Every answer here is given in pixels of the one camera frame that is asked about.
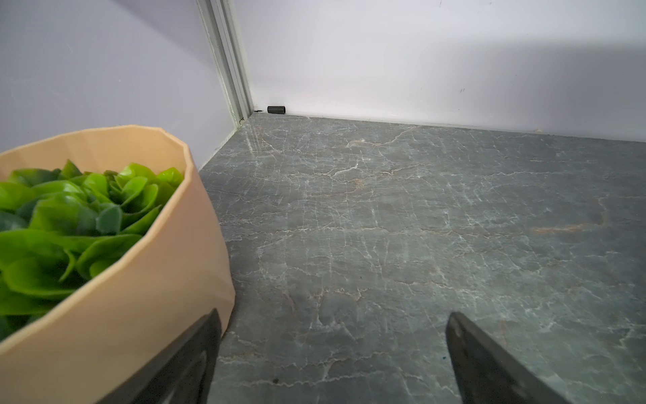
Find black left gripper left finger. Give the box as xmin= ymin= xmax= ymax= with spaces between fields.
xmin=100 ymin=310 xmax=222 ymax=404

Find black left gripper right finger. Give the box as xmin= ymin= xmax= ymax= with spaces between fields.
xmin=445 ymin=311 xmax=569 ymax=404

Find beige pot with green plant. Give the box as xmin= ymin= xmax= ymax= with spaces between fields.
xmin=1 ymin=126 xmax=235 ymax=403

